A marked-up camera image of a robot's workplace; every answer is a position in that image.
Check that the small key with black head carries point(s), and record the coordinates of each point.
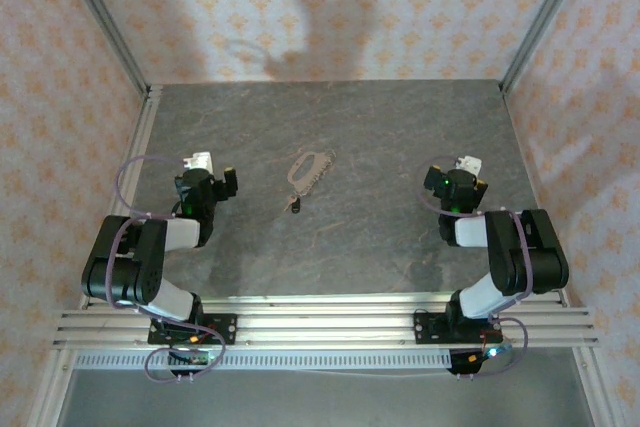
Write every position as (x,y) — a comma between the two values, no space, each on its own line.
(294,205)

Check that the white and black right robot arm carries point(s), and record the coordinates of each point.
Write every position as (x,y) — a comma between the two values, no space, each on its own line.
(505,247)

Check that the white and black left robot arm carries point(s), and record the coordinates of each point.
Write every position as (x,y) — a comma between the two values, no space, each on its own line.
(150,257)

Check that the grey metal panel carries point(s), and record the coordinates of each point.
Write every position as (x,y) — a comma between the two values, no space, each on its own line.
(325,402)

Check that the aluminium table rail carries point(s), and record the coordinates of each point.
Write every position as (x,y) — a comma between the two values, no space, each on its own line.
(131,172)

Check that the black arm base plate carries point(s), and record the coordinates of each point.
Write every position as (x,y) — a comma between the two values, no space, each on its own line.
(425,329)
(225,329)

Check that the black electronics mount with LED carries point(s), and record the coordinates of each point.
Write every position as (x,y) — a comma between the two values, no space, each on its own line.
(195,358)
(470,359)

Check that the aluminium frame post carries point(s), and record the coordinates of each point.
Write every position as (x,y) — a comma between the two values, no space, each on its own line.
(542,22)
(109,22)

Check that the long aluminium mounting rail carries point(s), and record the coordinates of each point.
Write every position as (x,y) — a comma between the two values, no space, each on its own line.
(325,329)

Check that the aluminium frame leg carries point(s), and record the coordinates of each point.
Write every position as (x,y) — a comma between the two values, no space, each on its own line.
(592,387)
(52,387)

